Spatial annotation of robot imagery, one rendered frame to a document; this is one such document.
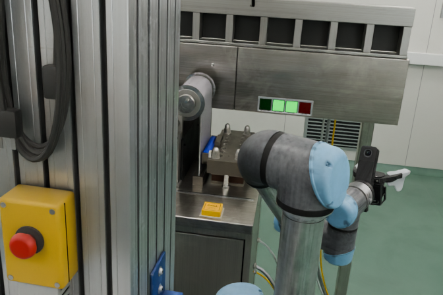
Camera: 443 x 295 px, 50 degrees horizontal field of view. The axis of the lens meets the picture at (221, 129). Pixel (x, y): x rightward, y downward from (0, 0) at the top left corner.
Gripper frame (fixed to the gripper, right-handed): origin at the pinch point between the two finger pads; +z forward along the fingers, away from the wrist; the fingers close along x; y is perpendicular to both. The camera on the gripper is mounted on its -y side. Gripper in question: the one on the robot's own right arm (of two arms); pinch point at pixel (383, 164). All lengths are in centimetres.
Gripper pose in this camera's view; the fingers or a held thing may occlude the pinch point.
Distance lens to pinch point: 151.2
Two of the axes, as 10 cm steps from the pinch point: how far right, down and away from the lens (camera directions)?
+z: 5.9, -2.3, 7.8
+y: 0.6, 9.7, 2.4
